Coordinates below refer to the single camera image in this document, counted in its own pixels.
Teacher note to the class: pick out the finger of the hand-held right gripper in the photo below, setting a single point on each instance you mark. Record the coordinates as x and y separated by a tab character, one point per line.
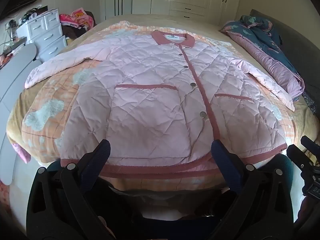
297	158
311	146

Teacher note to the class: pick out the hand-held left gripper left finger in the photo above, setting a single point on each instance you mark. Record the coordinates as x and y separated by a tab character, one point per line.
96	166

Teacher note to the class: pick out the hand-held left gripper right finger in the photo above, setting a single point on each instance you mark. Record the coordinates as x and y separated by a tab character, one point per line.
223	166

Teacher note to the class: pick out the pink quilted jacket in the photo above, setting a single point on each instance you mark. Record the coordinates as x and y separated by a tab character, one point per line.
150	92

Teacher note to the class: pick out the dark clothes pile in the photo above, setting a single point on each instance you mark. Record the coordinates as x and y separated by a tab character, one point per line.
71	31

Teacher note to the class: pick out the person's dark trousers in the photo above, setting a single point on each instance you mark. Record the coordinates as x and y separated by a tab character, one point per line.
281	166

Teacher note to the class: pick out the dark patterned pillow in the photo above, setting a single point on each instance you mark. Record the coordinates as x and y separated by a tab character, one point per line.
310	102

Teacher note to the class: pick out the pink cloth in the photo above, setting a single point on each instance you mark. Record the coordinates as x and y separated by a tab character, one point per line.
22	152

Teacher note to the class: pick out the orange printed blanket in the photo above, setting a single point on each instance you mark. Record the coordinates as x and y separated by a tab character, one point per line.
57	85

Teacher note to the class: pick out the grey headboard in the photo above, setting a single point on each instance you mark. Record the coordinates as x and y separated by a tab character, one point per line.
295	45

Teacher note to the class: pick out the rounded pale desk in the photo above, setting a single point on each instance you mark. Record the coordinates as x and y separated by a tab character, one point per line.
17	80

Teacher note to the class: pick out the blue floral quilt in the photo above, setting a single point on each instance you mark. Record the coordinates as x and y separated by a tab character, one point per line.
262	37

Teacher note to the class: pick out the white drawer chest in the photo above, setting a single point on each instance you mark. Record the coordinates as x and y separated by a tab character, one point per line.
45	33

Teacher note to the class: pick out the bed with beige sheet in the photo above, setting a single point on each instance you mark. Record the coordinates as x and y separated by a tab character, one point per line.
200	20

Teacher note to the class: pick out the pink cartoon blanket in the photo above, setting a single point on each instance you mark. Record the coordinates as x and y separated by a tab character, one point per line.
80	17

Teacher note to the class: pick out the white door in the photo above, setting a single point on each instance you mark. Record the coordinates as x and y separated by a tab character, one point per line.
126	2

